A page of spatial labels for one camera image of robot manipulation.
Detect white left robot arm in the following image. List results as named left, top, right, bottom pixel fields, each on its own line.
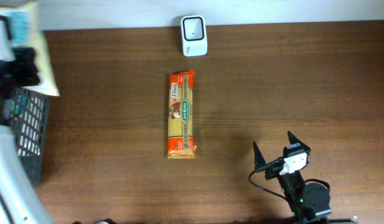
left=0, top=15, right=53, bottom=223

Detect items inside basket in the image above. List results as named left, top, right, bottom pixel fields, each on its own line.
left=12, top=95, right=44, bottom=157

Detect black right camera cable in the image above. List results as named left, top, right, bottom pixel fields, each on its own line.
left=248, top=158, right=288, bottom=202

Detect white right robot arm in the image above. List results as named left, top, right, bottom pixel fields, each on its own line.
left=248, top=131, right=331, bottom=223

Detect orange spaghetti packet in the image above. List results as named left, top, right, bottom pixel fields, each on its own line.
left=167, top=71, right=197, bottom=159

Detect white barcode scanner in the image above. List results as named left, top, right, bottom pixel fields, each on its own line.
left=180, top=15, right=208, bottom=57

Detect grey plastic mesh basket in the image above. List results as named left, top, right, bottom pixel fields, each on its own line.
left=9, top=88, right=50, bottom=187

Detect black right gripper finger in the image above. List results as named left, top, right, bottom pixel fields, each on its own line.
left=286, top=131, right=311, bottom=152
left=253, top=141, right=266, bottom=170

